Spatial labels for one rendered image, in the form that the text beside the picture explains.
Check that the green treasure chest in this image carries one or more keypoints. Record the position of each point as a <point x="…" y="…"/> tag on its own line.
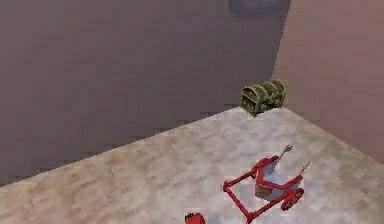
<point x="261" y="96"/>

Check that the grey framed wall picture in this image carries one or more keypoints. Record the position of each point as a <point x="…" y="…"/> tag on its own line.
<point x="258" y="5"/>

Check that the red toy cart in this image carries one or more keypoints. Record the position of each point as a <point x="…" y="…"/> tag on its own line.
<point x="266" y="183"/>

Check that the red round object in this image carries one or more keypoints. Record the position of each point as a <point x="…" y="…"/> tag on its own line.
<point x="194" y="219"/>

